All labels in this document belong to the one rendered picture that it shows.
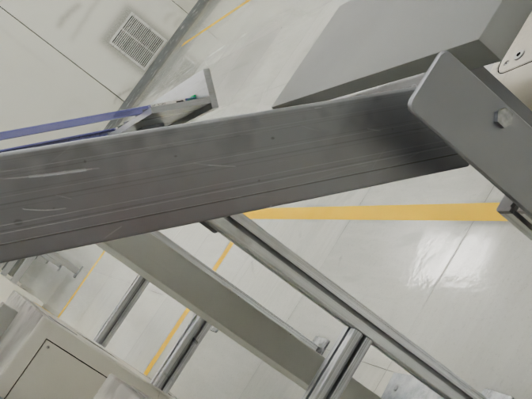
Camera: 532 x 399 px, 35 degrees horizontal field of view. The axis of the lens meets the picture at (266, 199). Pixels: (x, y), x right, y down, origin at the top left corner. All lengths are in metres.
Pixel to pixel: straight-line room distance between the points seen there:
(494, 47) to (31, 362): 1.34
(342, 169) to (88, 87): 8.29
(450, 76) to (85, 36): 8.40
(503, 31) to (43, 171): 0.63
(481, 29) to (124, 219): 0.58
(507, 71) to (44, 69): 7.40
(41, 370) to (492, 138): 1.55
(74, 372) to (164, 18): 7.35
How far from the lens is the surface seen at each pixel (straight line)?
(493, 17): 0.99
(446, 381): 1.48
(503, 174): 0.57
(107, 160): 0.51
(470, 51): 1.00
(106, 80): 8.86
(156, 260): 1.42
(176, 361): 2.01
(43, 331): 1.98
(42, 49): 8.81
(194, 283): 1.44
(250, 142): 0.53
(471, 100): 0.56
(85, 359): 2.00
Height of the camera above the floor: 0.95
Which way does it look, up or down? 17 degrees down
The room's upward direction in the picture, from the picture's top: 52 degrees counter-clockwise
